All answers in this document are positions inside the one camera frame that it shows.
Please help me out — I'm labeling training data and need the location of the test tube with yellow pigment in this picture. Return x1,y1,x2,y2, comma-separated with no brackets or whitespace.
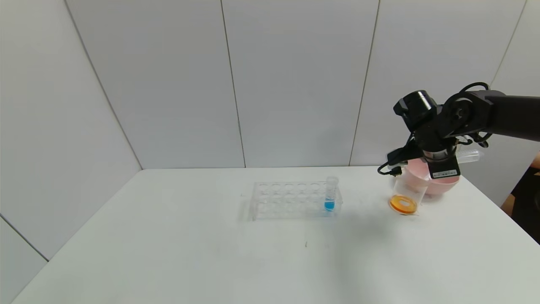
457,149,482,166

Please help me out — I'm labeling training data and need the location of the clear acrylic test tube rack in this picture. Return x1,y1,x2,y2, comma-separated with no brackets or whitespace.
248,181,343,222

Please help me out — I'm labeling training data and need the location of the test tube with blue pigment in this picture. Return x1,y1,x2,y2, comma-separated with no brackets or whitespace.
324,176,339,212

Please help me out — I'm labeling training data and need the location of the clear glass beaker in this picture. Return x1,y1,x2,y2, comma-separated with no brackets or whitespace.
388,169,430,217

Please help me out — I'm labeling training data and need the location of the pink bowl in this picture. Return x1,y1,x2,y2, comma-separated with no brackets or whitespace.
404,158,460,197

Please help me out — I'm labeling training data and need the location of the dark background object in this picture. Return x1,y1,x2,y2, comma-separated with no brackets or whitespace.
510,167,540,246

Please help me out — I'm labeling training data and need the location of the black camera cable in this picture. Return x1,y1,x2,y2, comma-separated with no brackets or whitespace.
377,162,403,176

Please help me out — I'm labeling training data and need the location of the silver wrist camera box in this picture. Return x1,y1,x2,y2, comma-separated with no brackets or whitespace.
386,146,424,166

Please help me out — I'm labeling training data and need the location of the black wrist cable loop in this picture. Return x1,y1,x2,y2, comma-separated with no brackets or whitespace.
463,132,493,148

